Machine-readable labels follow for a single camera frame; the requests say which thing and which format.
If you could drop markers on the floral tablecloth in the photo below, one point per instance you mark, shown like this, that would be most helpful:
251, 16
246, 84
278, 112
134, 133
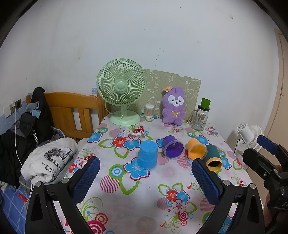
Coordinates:
144, 191

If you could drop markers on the cotton swab container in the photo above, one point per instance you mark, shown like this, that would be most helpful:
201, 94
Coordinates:
150, 111

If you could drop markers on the grey blue clothing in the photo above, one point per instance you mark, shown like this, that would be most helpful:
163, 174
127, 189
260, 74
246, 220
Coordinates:
58, 135

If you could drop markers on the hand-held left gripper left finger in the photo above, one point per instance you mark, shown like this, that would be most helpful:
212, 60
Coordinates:
88, 177

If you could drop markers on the blue plastic cup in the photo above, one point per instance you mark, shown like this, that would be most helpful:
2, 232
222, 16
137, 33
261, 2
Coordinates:
147, 155

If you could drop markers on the black clothing pile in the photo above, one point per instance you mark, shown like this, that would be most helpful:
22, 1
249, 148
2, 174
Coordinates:
11, 153

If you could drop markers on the beige patterned foam board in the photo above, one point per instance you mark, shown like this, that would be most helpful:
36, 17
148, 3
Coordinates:
157, 81

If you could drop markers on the orange plastic cup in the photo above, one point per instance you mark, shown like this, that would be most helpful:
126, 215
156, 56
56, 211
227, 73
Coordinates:
197, 153

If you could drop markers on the white standing fan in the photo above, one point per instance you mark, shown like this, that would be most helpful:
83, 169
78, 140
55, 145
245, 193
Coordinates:
246, 135

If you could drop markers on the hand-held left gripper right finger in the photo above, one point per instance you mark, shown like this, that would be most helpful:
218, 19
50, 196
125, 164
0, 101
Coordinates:
206, 182

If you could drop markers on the beige door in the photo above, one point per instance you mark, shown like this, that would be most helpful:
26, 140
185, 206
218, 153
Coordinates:
281, 90

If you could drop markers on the wall power socket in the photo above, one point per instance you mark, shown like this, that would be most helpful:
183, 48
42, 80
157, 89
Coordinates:
18, 104

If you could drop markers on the purple plastic cup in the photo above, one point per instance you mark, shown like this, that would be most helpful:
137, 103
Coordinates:
172, 147

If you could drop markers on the white wall switch plate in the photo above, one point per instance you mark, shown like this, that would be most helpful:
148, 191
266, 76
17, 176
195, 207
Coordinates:
7, 111

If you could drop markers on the purple plush toy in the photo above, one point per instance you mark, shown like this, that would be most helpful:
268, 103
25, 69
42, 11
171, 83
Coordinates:
173, 108

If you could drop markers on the dark teal plastic cup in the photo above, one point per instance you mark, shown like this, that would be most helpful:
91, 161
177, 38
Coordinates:
213, 157

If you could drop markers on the glass bottle with green cap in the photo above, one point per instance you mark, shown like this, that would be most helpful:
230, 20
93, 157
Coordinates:
200, 118

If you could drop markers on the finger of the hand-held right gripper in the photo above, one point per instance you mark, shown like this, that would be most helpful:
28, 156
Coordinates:
256, 158
267, 143

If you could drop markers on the green desk fan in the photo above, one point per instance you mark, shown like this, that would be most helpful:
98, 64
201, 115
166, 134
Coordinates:
121, 86

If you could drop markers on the blue checked bed sheet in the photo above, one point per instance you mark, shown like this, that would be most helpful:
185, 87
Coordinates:
12, 209

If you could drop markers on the white printed shirt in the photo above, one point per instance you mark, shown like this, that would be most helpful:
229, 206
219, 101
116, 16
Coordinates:
51, 157

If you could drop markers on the wooden bed headboard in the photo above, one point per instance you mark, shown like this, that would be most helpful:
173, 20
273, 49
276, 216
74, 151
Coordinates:
67, 101

